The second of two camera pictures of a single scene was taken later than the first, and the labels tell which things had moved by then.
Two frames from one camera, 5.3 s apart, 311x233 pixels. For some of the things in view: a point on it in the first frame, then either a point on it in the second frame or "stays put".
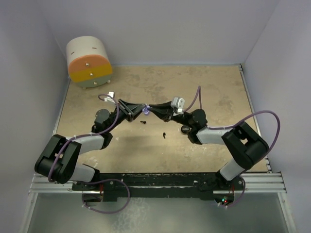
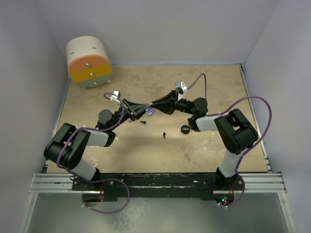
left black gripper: [133, 108] stays put
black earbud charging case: [185, 129] stays put
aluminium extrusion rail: [272, 182] stays put
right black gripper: [162, 111] → [163, 104]
